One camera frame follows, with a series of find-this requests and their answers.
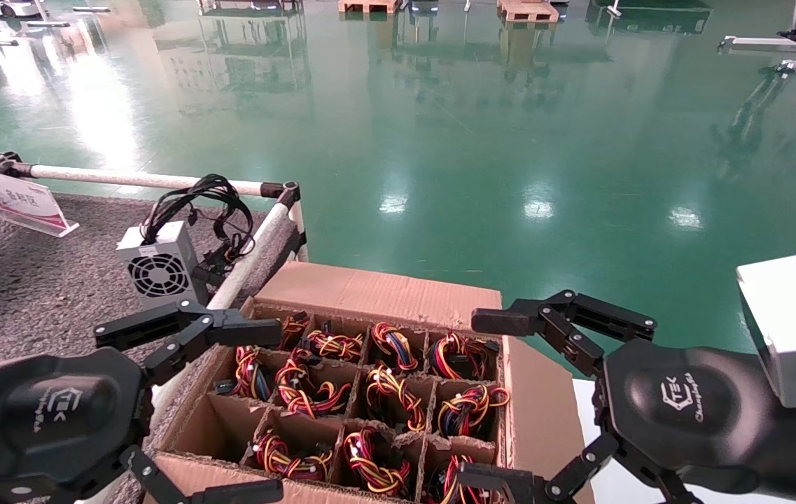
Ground power supply with coloured wires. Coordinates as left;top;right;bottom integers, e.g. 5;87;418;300
438;384;510;438
216;344;271;401
275;348;353;419
279;315;311;349
426;455;503;504
307;329;365;363
252;430;334;482
365;364;426;433
429;331;500;379
342;427;412;498
370;322;419;372

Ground white robot floor stand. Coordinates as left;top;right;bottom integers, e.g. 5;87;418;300
718;0;796;57

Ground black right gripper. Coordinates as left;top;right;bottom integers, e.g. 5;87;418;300
457;289;796;504

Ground grey fan power supply black cables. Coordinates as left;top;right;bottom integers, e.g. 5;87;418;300
116;174;258;309

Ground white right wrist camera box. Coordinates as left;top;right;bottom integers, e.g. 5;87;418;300
735;253;796;428

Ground brown cardboard divider box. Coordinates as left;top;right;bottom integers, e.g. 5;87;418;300
142;261;598;504

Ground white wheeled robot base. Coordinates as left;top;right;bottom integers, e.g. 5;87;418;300
0;0;48;18

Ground white table frame leg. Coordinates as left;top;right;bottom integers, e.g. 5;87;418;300
291;203;309;263

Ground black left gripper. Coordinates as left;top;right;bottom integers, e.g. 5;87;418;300
0;301;285;504

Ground wooden pallet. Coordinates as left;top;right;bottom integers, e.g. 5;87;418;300
338;0;402;15
497;0;561;24

